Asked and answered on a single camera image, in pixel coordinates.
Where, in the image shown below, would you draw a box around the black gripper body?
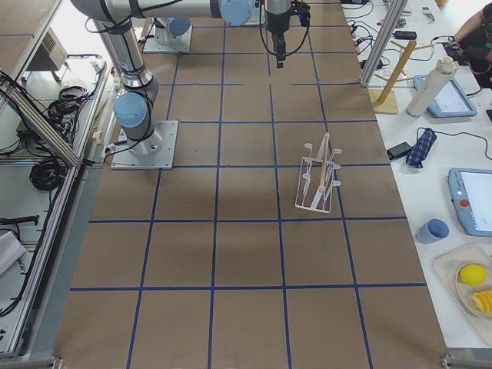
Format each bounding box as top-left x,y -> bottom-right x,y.
264,0 -> 310,42

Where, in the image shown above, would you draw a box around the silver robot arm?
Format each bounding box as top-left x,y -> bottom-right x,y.
72,1 -> 252,156

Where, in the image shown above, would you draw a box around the blue cup on side table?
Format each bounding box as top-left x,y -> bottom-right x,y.
416,218 -> 449,244

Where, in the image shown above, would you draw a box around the wooden mug tree stand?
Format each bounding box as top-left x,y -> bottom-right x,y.
368,40 -> 434,115

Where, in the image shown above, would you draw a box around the black power adapter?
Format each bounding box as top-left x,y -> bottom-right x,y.
386,142 -> 413,161

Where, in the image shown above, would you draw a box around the folded blue plaid umbrella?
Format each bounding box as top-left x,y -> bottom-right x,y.
406,128 -> 437,169

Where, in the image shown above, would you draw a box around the blue teach pendant tablet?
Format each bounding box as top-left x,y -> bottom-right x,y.
426,78 -> 477,118

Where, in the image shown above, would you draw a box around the beige side tray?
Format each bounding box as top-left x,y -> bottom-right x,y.
432,244 -> 491,321

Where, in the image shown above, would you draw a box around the yellow lemon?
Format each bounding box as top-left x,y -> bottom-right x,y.
458,264 -> 487,286

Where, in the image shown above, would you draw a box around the sliced lemon pieces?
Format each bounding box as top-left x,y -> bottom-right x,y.
472,290 -> 492,313

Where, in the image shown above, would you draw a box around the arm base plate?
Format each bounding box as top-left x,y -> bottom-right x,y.
111,121 -> 178,170
143,26 -> 193,54

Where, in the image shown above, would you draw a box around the white wire cup rack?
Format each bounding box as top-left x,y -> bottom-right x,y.
294,132 -> 342,214

